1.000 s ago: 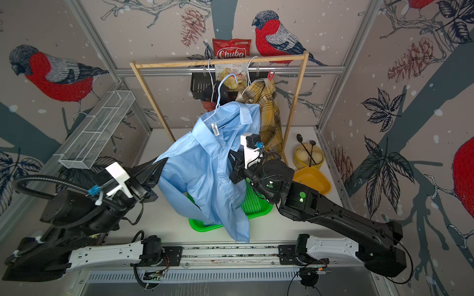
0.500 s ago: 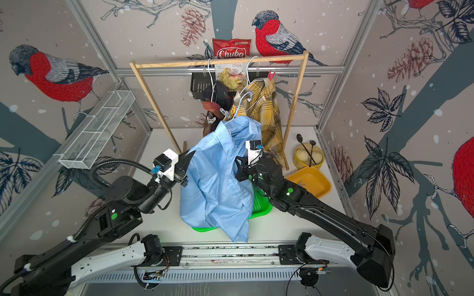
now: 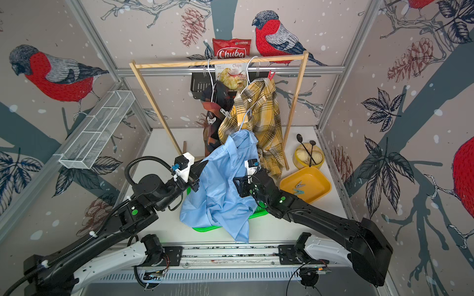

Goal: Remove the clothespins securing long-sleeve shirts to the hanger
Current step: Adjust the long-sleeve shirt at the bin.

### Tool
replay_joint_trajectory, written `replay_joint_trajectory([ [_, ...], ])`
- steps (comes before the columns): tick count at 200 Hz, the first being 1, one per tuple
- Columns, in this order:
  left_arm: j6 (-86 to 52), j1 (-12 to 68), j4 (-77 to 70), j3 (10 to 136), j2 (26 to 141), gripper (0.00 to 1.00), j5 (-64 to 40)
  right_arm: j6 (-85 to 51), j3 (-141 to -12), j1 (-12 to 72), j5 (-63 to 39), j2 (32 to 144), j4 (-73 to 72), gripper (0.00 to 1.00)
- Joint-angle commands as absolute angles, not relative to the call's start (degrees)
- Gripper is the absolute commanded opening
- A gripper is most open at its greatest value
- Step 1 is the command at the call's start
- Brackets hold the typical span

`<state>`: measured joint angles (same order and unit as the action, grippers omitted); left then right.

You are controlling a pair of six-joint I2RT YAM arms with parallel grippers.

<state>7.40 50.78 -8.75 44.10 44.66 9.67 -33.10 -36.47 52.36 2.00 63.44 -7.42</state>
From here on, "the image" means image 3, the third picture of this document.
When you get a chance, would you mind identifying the red chips bag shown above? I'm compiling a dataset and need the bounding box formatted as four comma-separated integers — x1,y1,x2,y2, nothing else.
212,37,252,90

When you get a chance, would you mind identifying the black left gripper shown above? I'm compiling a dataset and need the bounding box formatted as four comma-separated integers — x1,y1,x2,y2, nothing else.
155,157,207,212

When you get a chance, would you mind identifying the green perforated plastic tray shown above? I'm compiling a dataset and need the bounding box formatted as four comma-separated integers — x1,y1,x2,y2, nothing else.
186,187,268,233

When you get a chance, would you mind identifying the yellow plastic tray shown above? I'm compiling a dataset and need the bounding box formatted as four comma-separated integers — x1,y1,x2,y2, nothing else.
280,167,332,204

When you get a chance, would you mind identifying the short black spoon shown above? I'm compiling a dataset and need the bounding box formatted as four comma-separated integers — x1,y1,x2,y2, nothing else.
309,140,316,167

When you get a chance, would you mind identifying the yellow plaid flannel shirt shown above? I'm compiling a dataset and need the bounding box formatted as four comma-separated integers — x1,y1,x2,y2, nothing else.
218,78,285,180

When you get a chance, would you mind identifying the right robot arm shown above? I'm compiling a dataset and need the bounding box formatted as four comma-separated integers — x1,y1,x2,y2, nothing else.
233,169,393,286

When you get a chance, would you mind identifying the white clothespin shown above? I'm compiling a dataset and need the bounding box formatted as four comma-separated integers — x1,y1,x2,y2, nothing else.
219,108,231,118

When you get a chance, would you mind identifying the yellow bamboo steamer basket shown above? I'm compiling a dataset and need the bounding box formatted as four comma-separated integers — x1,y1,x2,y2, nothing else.
293,143,325,169

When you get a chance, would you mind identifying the light blue long-sleeve shirt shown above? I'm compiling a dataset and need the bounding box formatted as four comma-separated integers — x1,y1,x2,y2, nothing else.
180,129,259,243

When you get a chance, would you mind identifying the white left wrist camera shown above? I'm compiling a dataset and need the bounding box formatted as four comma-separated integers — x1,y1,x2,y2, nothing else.
172,152,195,183

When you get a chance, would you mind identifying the white wire mesh basket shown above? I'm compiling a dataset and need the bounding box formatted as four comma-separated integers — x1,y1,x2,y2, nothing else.
59,90,135,169

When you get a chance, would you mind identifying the white wire hanger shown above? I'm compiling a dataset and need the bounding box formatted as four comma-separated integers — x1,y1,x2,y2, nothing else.
237,109,252,131

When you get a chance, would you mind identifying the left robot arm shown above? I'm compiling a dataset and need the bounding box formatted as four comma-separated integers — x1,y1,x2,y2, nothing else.
5,153,207,296

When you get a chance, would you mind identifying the white hanger of red shirt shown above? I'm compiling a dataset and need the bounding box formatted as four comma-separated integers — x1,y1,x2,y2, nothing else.
206,59,215,102

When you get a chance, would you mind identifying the wooden clothes rack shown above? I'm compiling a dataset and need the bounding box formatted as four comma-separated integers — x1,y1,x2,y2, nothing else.
129,51,309,154

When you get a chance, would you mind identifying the long black spoon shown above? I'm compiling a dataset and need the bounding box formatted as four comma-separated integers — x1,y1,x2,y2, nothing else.
296,134,316,165

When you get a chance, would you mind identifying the black wall basket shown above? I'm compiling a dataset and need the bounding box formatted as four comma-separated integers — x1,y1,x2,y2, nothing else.
190,71,269,99

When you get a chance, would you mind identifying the dark red plaid shirt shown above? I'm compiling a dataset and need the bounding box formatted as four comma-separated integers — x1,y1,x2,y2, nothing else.
200,81,235,157

